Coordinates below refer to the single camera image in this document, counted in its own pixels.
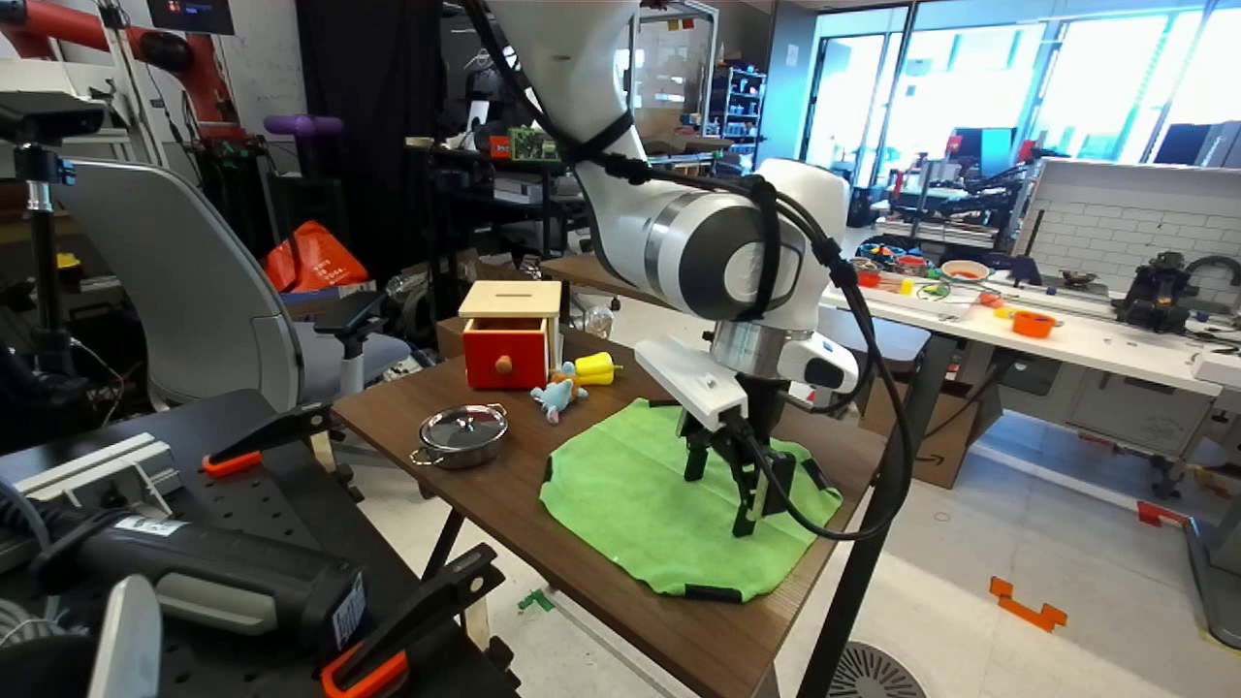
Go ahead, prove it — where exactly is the orange black clamp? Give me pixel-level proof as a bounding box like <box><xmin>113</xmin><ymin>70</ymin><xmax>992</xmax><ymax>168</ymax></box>
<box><xmin>316</xmin><ymin>539</ymin><xmax>509</xmax><ymax>698</ymax></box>
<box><xmin>197</xmin><ymin>399</ymin><xmax>334</xmax><ymax>485</ymax></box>

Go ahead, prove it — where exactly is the wooden box with red drawer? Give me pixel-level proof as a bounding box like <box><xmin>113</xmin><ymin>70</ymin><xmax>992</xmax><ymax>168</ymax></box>
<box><xmin>453</xmin><ymin>276</ymin><xmax>565</xmax><ymax>394</ymax></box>

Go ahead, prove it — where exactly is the cardboard box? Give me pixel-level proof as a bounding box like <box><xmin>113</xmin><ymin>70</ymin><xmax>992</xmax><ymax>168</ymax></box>
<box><xmin>857</xmin><ymin>368</ymin><xmax>987</xmax><ymax>491</ymax></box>

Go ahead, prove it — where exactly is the black handheld device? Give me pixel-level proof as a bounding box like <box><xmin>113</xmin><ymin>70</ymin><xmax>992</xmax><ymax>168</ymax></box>
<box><xmin>49</xmin><ymin>508</ymin><xmax>371</xmax><ymax>650</ymax></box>

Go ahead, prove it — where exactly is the orange bowl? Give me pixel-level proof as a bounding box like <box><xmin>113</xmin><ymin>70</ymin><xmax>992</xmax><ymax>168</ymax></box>
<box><xmin>1007</xmin><ymin>308</ymin><xmax>1062</xmax><ymax>340</ymax></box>

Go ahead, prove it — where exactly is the long white workbench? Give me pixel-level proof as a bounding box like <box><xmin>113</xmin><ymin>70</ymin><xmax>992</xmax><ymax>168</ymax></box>
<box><xmin>827</xmin><ymin>270</ymin><xmax>1241</xmax><ymax>498</ymax></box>

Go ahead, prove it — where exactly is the silver pot with lid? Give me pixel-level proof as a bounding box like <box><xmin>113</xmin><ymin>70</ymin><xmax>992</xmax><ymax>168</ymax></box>
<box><xmin>406</xmin><ymin>399</ymin><xmax>513</xmax><ymax>474</ymax></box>

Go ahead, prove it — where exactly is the red tube frame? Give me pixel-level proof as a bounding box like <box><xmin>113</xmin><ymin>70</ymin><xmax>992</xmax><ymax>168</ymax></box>
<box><xmin>0</xmin><ymin>0</ymin><xmax>253</xmax><ymax>147</ymax></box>

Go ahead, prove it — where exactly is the blue toy figure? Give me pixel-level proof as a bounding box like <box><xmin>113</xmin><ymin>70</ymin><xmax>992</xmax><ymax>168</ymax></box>
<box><xmin>528</xmin><ymin>363</ymin><xmax>589</xmax><ymax>425</ymax></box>

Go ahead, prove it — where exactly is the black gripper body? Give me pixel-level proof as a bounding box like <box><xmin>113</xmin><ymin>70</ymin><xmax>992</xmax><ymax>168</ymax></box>
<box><xmin>717</xmin><ymin>372</ymin><xmax>791</xmax><ymax>457</ymax></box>

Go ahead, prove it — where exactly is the black perforated board table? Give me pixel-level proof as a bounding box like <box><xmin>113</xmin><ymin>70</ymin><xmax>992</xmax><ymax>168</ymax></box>
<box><xmin>0</xmin><ymin>384</ymin><xmax>518</xmax><ymax>698</ymax></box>

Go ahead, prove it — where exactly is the black camera tripod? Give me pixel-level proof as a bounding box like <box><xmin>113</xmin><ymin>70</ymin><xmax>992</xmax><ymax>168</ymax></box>
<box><xmin>0</xmin><ymin>54</ymin><xmax>107</xmax><ymax>429</ymax></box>

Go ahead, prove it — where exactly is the round grey floor base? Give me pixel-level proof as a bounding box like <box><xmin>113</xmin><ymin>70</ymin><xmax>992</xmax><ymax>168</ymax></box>
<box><xmin>827</xmin><ymin>640</ymin><xmax>930</xmax><ymax>698</ymax></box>

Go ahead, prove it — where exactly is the orange bag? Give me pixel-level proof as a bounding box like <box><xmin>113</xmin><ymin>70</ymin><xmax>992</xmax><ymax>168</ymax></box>
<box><xmin>262</xmin><ymin>218</ymin><xmax>371</xmax><ymax>297</ymax></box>

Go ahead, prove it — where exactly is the black machine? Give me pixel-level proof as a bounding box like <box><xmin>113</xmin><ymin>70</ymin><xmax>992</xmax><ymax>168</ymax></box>
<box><xmin>1118</xmin><ymin>248</ymin><xmax>1241</xmax><ymax>336</ymax></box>

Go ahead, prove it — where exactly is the white panel board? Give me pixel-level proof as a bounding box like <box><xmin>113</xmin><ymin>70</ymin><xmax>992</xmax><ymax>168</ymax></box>
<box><xmin>1018</xmin><ymin>156</ymin><xmax>1241</xmax><ymax>296</ymax></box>

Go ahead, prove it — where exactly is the grey office chair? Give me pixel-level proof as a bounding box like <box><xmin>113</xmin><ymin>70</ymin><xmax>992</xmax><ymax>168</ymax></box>
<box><xmin>55</xmin><ymin>156</ymin><xmax>418</xmax><ymax>419</ymax></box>

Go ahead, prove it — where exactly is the small yellow block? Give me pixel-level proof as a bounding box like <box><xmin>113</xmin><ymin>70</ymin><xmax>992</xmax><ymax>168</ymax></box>
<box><xmin>570</xmin><ymin>349</ymin><xmax>621</xmax><ymax>389</ymax></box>

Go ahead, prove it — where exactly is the green cloth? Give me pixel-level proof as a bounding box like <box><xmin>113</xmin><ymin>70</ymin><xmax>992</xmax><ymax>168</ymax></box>
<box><xmin>536</xmin><ymin>394</ymin><xmax>844</xmax><ymax>606</ymax></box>

